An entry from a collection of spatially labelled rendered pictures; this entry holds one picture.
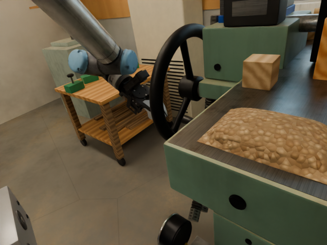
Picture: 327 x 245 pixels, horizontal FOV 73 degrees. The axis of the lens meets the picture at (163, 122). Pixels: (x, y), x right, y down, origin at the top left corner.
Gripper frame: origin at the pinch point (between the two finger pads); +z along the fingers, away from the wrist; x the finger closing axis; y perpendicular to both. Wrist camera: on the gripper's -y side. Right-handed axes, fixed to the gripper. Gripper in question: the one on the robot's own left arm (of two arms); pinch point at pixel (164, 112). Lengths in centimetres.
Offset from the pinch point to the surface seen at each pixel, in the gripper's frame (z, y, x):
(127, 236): 15, 69, 18
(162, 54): 2.0, -29.7, 14.8
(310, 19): 19.3, -44.3, 6.3
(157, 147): -16, 88, -45
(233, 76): 15.5, -33.4, 12.5
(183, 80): 4.9, -21.6, 7.2
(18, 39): -220, 116, -43
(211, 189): 24, -37, 35
